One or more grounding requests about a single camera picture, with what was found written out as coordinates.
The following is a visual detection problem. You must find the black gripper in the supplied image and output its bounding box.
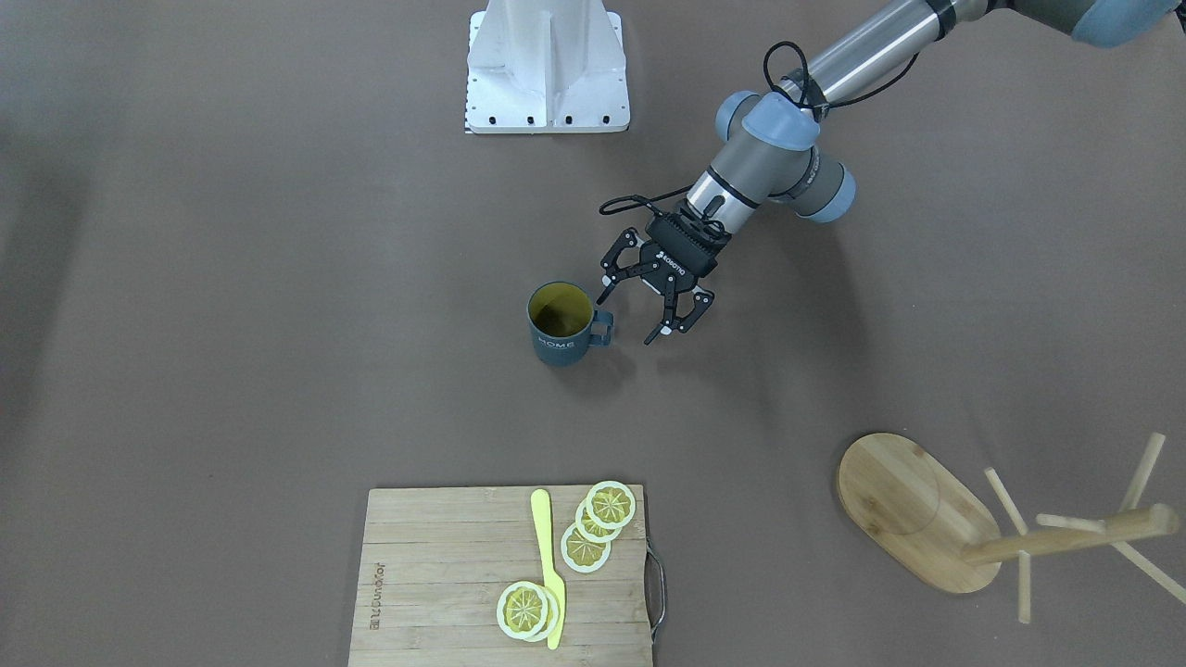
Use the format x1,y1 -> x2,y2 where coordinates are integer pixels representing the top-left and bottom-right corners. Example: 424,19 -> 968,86
597,214 -> 732,347

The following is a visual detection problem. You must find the blue mug yellow inside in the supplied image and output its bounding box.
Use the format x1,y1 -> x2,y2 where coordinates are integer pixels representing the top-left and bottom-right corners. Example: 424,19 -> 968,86
527,282 -> 614,367

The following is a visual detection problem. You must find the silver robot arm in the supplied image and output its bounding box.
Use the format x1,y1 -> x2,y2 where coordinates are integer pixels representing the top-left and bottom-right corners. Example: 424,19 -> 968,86
598,1 -> 1182,337

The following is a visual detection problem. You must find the wooden cup storage rack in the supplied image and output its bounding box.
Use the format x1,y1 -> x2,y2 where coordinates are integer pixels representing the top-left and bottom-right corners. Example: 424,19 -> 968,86
835,434 -> 1182,623

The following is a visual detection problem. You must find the yellow toy knife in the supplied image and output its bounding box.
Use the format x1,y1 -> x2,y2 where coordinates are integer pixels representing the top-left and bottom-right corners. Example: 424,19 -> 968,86
530,488 -> 567,650

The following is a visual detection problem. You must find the lemon slice stack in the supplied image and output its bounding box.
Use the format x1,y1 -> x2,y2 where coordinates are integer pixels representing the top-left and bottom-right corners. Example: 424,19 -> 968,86
561,479 -> 638,573

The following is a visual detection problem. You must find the single lemon slice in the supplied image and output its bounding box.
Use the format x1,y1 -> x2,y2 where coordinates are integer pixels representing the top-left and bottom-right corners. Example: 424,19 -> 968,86
496,580 -> 561,643

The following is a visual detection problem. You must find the wooden cutting board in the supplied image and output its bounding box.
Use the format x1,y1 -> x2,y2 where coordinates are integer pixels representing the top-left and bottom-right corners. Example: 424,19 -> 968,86
347,483 -> 665,666

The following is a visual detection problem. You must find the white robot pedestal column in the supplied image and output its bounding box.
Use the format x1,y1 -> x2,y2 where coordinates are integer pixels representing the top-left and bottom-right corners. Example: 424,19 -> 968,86
463,1 -> 631,134

